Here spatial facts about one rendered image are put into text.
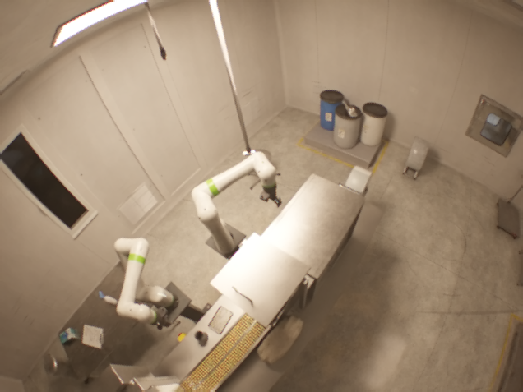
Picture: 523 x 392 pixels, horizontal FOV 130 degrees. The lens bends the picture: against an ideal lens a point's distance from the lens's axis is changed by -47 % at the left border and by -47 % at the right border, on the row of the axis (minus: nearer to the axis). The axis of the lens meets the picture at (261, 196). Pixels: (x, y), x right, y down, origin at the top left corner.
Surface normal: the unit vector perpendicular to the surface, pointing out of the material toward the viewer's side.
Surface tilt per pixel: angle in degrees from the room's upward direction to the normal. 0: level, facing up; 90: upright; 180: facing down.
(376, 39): 90
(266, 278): 0
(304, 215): 0
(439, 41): 90
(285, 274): 0
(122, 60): 90
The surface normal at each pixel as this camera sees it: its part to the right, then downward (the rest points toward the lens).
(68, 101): 0.78, 0.41
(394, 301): -0.15, -0.62
